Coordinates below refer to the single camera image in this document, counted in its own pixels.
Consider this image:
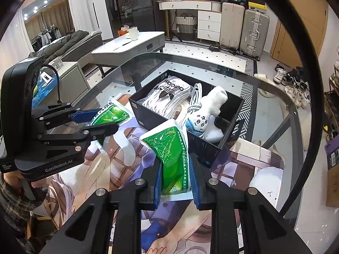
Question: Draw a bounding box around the bed mattress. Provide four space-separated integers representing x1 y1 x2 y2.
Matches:
34 30 103 67

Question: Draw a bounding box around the white charging cable bundle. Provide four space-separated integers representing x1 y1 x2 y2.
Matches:
187 83 210 114

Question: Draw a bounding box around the pile of shoes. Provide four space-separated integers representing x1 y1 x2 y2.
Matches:
273 63 311 109

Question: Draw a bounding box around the white low table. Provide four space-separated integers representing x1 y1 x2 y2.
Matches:
91 31 165 78

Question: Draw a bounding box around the white plush toy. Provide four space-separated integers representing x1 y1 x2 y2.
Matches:
185 86 228 142

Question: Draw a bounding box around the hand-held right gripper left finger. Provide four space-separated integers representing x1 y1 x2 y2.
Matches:
40 160 163 254

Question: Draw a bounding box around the grey bedside cabinet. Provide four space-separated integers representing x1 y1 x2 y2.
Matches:
40 61 91 107

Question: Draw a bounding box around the shoe rack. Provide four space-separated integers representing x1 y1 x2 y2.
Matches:
324 58 339 138

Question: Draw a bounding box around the white dressing table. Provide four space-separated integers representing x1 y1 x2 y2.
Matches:
158 0 223 43

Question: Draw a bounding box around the printed cartoon desk mat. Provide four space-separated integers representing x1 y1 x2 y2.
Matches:
48 92 288 254

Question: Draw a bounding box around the white woven basket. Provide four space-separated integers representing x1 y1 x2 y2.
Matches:
175 13 198 33

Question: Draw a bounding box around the purple box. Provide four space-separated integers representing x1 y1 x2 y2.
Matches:
324 138 339 170

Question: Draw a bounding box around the thick black curved cable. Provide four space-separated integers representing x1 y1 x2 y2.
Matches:
238 0 322 216

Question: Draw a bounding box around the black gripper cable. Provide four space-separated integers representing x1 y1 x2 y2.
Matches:
42 65 63 105

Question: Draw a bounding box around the dark padded coat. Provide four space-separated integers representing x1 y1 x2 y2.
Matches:
29 30 90 62

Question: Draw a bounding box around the green gel pack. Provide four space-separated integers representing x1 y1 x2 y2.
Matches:
89 98 133 149
139 119 195 200

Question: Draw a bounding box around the person's left forearm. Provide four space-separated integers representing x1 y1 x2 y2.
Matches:
0 180 60 254

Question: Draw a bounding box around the black cardboard box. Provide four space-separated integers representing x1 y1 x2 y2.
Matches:
128 69 245 168

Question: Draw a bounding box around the white suitcase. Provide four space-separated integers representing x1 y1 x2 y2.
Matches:
220 2 245 48

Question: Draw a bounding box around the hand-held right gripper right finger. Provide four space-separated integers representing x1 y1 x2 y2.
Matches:
189 153 314 254

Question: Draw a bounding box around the wooden door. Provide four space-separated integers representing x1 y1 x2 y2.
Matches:
270 0 329 62

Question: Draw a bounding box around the dark grey refrigerator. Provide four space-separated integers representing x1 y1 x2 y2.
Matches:
102 0 159 32

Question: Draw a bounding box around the brown cardboard box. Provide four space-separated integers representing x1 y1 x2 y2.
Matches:
326 164 339 208

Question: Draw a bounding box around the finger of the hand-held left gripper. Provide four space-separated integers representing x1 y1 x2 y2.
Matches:
34 122 120 164
31 103 101 128

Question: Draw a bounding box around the silver suitcase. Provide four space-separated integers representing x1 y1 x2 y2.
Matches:
240 9 270 59

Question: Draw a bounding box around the bag of white socks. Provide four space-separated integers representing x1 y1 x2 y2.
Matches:
142 79 192 119

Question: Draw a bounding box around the person's left hand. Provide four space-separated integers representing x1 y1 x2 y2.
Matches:
4 170 27 189

